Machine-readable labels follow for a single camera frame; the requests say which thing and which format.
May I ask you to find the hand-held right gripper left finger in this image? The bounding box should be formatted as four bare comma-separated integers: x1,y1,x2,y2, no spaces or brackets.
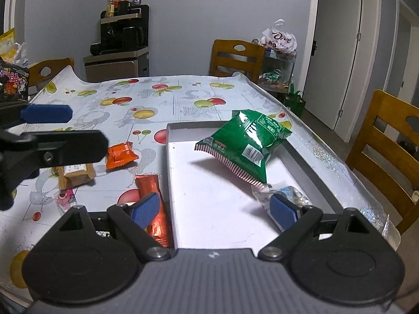
60,192,175,262

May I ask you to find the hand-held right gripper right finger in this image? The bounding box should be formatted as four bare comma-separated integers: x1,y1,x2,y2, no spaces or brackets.
258,194,372,262

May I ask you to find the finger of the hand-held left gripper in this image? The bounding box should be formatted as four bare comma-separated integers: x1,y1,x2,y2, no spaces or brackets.
33,130,109,169
0,103,73,128

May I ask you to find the clear plastic snack packet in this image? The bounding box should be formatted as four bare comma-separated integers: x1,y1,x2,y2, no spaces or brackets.
251,184,310,218

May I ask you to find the pink bear candy packet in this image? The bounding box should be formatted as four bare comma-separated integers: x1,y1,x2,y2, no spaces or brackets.
57,190,78,209

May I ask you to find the white shallow cardboard box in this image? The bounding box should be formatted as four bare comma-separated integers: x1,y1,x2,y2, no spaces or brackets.
166,120,345,250

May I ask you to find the green snack bag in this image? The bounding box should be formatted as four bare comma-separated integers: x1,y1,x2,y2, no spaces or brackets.
195,109,293,184

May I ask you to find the long orange foil packet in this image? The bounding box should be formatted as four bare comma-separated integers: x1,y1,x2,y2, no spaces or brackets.
135,175,174,248

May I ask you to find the brown paper snack packet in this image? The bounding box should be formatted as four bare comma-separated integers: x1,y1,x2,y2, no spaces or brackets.
57,163,96,190

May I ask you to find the wooden chair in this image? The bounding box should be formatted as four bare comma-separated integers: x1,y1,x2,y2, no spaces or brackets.
209,39,266,80
27,58,75,89
346,89,419,236

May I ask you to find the black noodle packet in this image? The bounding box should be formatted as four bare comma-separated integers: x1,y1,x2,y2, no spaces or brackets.
0,60,30,102

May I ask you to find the small orange snack packet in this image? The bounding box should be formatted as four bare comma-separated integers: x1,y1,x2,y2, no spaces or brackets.
106,142,138,171

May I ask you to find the fruit-print tablecloth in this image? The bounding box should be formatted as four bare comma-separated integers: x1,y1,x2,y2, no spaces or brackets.
0,65,401,301

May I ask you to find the yellow snack bag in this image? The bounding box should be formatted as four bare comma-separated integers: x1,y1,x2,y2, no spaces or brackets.
0,27,18,63

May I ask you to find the green tote bag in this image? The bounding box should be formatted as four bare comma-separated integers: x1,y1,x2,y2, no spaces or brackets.
284,84,307,119

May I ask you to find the black kettle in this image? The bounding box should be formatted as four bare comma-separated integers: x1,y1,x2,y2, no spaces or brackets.
122,25,145,48

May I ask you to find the metal trolley rack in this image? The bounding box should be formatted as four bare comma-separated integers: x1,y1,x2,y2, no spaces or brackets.
251,38,298,103

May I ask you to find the white plastic shopping bag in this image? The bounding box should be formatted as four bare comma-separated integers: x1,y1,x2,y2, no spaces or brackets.
261,19,298,54

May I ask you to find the white door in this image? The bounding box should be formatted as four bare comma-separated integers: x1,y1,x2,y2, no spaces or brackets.
304,0,365,131

